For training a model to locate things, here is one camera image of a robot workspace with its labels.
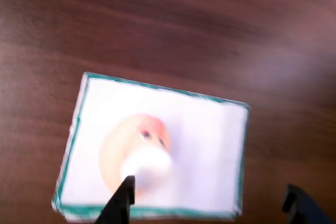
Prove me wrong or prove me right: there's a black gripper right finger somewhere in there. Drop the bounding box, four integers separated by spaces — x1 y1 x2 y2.
281 183 334 224

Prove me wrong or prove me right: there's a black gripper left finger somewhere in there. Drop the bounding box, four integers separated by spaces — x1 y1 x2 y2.
95 175 136 224

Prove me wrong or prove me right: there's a yellow rubber duck white hat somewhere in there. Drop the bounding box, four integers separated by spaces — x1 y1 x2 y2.
98 113 174 201

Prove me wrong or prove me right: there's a white paper with green border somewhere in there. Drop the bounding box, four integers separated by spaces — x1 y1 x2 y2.
51 71 251 222

